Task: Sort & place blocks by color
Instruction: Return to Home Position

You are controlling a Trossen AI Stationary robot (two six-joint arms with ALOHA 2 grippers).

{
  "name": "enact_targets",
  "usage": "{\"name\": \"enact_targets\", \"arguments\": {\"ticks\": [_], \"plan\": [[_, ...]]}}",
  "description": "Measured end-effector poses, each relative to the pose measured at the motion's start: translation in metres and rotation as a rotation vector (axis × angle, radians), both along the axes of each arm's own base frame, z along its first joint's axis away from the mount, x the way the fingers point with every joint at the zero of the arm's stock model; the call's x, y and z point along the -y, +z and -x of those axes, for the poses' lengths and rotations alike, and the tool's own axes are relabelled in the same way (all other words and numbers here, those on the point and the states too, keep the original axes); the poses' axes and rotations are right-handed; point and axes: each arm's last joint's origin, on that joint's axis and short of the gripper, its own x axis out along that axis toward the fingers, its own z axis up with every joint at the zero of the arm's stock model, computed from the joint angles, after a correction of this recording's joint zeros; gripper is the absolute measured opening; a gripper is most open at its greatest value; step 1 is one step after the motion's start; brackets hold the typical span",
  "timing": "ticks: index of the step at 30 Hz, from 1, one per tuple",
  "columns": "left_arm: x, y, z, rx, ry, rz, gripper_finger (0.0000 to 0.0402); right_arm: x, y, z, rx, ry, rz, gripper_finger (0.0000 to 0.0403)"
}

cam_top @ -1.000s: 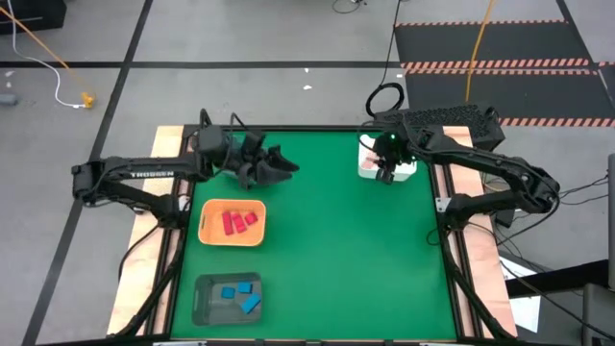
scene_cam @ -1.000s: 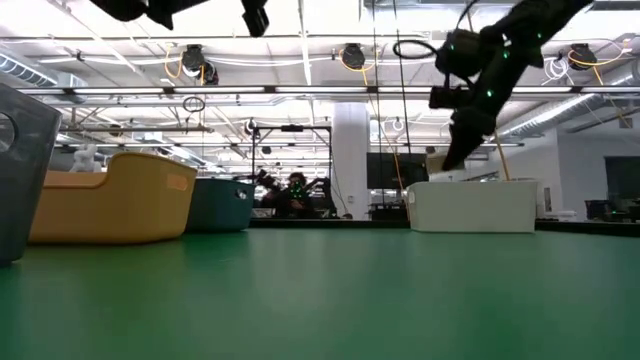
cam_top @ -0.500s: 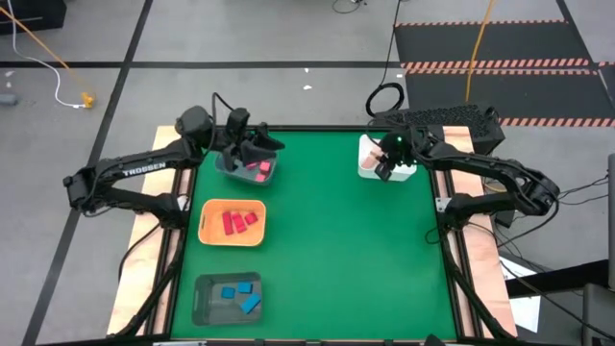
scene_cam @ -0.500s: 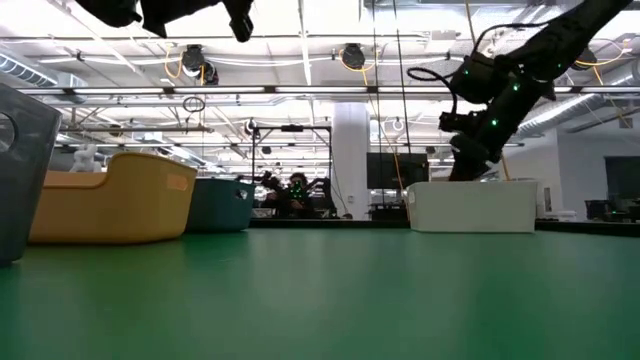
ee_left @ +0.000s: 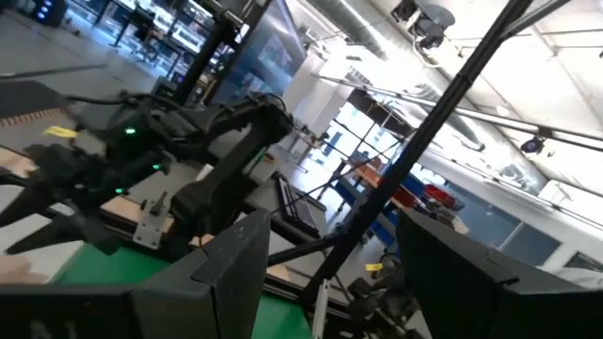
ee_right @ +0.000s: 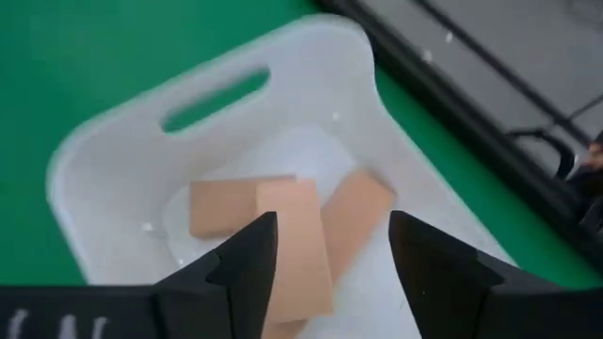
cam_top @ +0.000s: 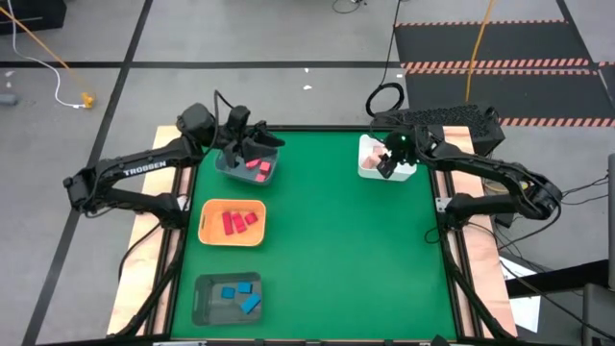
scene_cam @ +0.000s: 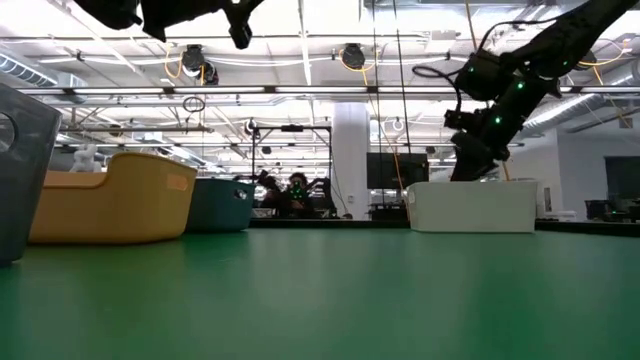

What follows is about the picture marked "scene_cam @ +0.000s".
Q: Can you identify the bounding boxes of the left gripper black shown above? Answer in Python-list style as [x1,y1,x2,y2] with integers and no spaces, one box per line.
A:
[141,0,267,51]

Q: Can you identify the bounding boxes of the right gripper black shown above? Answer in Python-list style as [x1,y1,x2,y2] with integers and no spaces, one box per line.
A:
[449,130,511,183]

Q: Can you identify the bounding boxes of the white plastic bin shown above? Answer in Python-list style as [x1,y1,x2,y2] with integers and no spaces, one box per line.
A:
[405,179,540,235]

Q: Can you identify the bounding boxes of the black computer monitor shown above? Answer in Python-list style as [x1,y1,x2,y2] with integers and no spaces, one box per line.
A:
[365,151,431,191]

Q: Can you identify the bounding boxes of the white round pillar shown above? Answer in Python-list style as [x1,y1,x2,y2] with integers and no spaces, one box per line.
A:
[331,102,372,199]

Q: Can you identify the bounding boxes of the white figure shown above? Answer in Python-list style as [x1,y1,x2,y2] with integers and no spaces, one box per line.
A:
[68,143,104,174]

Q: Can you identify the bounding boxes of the dark teal plastic bin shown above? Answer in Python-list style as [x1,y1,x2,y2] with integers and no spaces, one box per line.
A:
[183,177,256,235]

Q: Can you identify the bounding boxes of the yellow plastic bin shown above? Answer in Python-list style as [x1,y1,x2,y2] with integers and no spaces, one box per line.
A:
[27,151,199,246]

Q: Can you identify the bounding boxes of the grey plastic bin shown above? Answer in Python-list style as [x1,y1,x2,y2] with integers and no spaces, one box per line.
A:
[0,82,64,267]

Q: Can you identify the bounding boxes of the black ceiling cable reel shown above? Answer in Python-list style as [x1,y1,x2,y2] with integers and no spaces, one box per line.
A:
[340,42,367,72]
[180,43,207,78]
[578,48,599,72]

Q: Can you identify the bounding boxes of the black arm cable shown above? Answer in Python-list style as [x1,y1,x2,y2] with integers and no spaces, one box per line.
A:
[411,63,465,115]

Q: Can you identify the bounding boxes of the black hanging cable loop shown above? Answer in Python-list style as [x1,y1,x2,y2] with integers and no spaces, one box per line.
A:
[181,95,207,114]

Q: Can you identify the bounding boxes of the silver ventilation duct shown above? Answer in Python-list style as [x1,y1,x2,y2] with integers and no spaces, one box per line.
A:
[519,59,640,144]

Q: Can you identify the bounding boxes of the black rig frame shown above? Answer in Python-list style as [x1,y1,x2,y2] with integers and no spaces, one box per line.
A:
[250,124,334,201]

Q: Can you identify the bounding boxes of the dark wall screen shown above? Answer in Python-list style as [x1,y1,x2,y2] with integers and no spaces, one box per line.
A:
[603,155,640,201]

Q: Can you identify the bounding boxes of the black table edge rail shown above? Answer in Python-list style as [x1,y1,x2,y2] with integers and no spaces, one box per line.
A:
[248,217,640,236]

